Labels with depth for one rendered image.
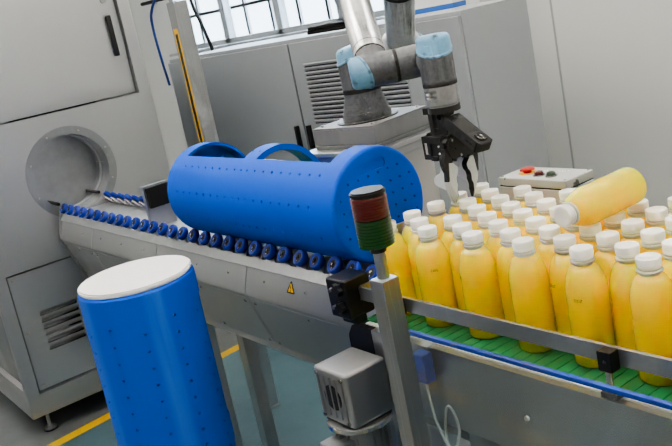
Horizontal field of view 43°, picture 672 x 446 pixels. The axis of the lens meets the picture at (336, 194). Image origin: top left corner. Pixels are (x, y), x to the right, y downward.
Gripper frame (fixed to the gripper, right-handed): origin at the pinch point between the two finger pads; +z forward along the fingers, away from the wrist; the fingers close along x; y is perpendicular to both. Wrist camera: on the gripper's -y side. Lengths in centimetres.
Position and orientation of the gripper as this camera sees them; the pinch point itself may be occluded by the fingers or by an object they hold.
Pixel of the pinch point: (465, 194)
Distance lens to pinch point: 189.9
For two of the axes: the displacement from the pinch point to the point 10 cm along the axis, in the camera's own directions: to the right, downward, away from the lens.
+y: -5.9, -0.6, 8.0
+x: -7.8, 2.8, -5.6
